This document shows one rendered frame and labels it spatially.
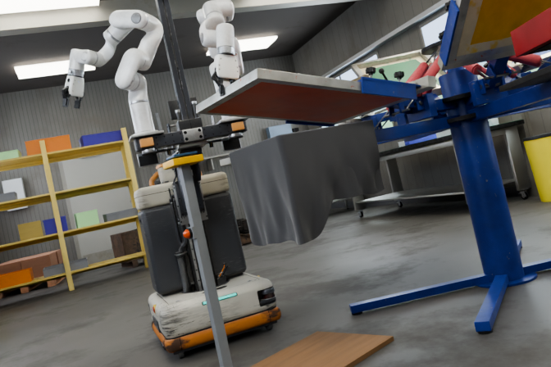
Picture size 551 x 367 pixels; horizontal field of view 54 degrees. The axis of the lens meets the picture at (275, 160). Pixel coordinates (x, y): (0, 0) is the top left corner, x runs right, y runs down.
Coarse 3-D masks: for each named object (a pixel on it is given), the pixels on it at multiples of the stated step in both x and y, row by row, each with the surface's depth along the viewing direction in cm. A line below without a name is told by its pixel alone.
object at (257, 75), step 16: (240, 80) 209; (256, 80) 201; (272, 80) 202; (288, 80) 204; (304, 80) 208; (320, 80) 212; (336, 80) 216; (224, 96) 222; (384, 96) 233; (208, 112) 247; (368, 112) 263
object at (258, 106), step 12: (216, 108) 240; (228, 108) 241; (240, 108) 242; (252, 108) 243; (264, 108) 244; (276, 108) 245; (288, 108) 246; (300, 108) 248; (312, 108) 249; (324, 108) 250; (312, 120) 275; (324, 120) 276; (336, 120) 278
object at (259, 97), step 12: (264, 84) 207; (276, 84) 208; (240, 96) 221; (252, 96) 222; (264, 96) 223; (276, 96) 224; (288, 96) 225; (300, 96) 226; (312, 96) 227; (324, 96) 228; (336, 96) 229; (348, 96) 230; (360, 96) 231; (372, 96) 232; (336, 108) 251; (348, 108) 252; (360, 108) 253; (372, 108) 255
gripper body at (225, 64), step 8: (216, 56) 223; (224, 56) 223; (232, 56) 225; (216, 64) 222; (224, 64) 222; (232, 64) 224; (216, 72) 221; (224, 72) 222; (232, 72) 224; (224, 80) 226
